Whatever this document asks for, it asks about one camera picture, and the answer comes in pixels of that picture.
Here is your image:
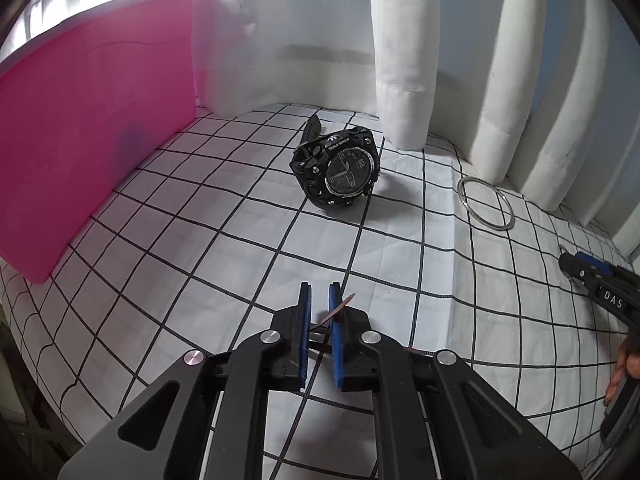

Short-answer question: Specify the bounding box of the brown hair clip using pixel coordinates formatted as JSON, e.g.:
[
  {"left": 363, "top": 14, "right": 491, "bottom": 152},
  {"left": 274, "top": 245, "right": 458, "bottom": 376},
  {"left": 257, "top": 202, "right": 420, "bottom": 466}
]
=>
[{"left": 318, "top": 294, "right": 355, "bottom": 327}]

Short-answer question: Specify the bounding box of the black digital wristwatch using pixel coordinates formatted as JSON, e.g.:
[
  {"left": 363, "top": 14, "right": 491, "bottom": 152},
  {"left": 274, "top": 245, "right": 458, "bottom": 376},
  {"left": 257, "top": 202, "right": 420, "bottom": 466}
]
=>
[{"left": 290, "top": 114, "right": 381, "bottom": 209}]

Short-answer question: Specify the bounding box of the person's right hand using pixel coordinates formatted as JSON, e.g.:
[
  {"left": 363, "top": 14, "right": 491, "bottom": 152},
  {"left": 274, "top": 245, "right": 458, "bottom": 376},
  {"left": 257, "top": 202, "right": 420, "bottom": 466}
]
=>
[{"left": 604, "top": 332, "right": 640, "bottom": 406}]

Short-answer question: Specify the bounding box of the large silver bangle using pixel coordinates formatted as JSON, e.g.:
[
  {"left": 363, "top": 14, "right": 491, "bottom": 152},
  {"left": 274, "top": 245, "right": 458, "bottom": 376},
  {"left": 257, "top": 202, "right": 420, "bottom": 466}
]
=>
[{"left": 456, "top": 177, "right": 516, "bottom": 232}]

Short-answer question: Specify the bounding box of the white curtain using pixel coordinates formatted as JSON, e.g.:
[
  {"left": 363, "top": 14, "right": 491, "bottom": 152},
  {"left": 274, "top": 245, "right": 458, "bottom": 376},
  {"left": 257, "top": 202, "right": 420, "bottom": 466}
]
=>
[{"left": 199, "top": 0, "right": 640, "bottom": 266}]

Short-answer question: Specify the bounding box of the white grid tablecloth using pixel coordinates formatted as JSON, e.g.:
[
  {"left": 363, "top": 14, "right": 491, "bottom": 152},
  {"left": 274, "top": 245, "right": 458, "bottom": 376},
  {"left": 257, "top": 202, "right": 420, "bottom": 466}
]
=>
[{"left": 1, "top": 104, "right": 625, "bottom": 476}]

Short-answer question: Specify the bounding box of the pink plastic tub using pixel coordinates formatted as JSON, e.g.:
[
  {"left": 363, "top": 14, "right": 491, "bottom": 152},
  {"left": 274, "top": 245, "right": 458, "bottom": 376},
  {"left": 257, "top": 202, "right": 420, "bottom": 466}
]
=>
[{"left": 1, "top": 0, "right": 200, "bottom": 284}]

